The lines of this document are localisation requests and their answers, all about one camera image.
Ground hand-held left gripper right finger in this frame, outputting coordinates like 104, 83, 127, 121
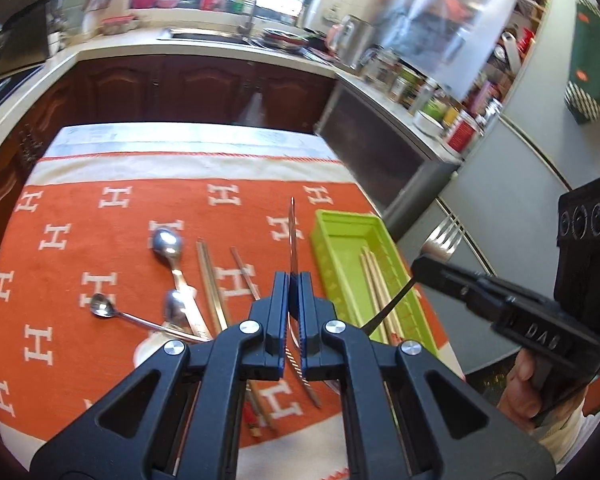
296, 272, 553, 480

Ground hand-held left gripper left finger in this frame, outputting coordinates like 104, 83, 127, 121
30, 271, 291, 480

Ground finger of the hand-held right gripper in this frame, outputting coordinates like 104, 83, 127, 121
412, 254, 511, 321

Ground steel fork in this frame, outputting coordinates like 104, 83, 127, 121
364, 217, 463, 335

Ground dark brown wooden chopstick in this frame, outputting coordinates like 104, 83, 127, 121
234, 246, 261, 302

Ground dark chopstick ribbed end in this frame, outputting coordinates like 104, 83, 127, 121
287, 197, 323, 408
230, 246, 256, 302

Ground tan chopstick grooved end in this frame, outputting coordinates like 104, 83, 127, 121
200, 241, 231, 333

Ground light chopstick red banded end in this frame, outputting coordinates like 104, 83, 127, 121
369, 255, 403, 343
364, 247, 396, 345
245, 380, 278, 433

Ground metal chopstick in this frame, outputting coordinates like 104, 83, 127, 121
196, 241, 223, 333

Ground green plastic tray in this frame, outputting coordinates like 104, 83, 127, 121
309, 209, 438, 358

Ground medium steel spoon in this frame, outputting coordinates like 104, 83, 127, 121
163, 288, 206, 341

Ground large steel spoon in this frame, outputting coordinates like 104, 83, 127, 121
151, 227, 213, 338

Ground white ceramic spoon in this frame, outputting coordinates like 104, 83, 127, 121
132, 330, 181, 368

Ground small steel teaspoon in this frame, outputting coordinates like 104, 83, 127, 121
90, 292, 213, 343

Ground person's right forearm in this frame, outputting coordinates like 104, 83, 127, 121
535, 385, 600, 466

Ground person's right hand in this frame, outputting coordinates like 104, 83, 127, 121
496, 350, 588, 433

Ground grey refrigerator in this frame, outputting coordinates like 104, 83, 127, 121
395, 0, 600, 376

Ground stainless steel cabinet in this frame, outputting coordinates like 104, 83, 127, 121
315, 80, 461, 226

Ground orange printed blanket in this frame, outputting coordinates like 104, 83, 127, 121
0, 152, 456, 480

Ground white bowl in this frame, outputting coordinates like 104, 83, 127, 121
412, 110, 446, 138

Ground green label bottle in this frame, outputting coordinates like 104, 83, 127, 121
425, 95, 451, 121

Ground white plastic bottle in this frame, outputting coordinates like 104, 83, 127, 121
420, 77, 438, 111

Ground hanging plastic bag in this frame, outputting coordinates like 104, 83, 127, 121
235, 92, 266, 128

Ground row of spice jars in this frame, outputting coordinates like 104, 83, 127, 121
370, 50, 423, 106

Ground dark wooden kitchen cabinets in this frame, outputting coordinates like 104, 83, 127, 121
0, 55, 341, 201

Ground kitchen shelf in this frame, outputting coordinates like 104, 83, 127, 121
480, 0, 556, 111

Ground translucent plastic sheet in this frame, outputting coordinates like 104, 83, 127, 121
380, 0, 521, 101

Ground white electric kettle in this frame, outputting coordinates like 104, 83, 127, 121
330, 15, 376, 68

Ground steel kitchen sink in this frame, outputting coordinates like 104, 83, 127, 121
157, 27, 251, 43

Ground steel faucet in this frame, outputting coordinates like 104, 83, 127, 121
237, 0, 263, 36

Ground red rimmed container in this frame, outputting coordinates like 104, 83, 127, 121
100, 15, 138, 35

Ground gas stove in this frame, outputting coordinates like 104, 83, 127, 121
0, 65, 46, 111

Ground green wall hanging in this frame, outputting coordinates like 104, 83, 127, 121
564, 0, 600, 126

